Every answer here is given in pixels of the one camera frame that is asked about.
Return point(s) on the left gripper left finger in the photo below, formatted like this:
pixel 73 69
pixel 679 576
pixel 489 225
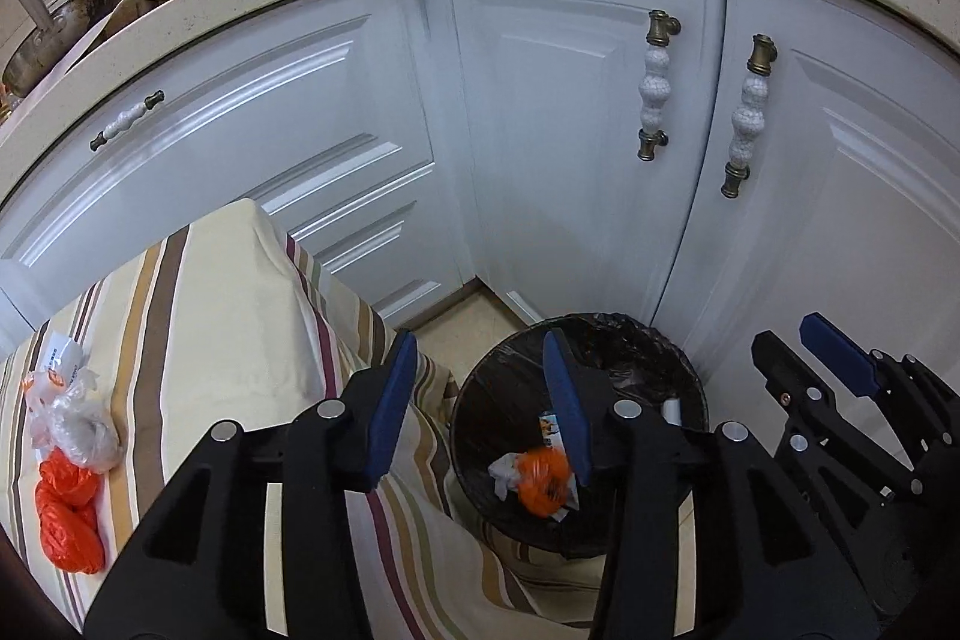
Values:
pixel 193 567

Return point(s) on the clear crumpled plastic bag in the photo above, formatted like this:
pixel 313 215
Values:
pixel 73 417

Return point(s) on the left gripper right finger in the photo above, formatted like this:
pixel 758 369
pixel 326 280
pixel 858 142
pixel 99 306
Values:
pixel 763 566

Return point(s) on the orange plastic bag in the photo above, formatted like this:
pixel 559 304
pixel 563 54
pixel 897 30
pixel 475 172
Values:
pixel 65 501

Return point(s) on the striped tablecloth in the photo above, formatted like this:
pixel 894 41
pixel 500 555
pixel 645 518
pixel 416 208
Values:
pixel 229 319

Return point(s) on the drawer handle ceramic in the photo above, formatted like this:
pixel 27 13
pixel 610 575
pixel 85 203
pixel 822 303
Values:
pixel 125 120

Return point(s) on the small orange bag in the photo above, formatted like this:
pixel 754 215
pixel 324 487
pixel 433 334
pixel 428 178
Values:
pixel 541 479

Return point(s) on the right cabinet door handle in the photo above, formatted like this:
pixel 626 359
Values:
pixel 748 119

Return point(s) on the left cabinet door handle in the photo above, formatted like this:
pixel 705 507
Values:
pixel 655 86

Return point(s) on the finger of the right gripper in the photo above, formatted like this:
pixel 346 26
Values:
pixel 802 394

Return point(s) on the metal wok pan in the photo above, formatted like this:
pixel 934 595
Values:
pixel 55 32

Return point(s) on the black trash bin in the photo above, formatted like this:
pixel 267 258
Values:
pixel 504 398

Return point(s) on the cabinet door handle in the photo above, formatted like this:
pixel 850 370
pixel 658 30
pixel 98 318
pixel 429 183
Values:
pixel 748 119
pixel 655 86

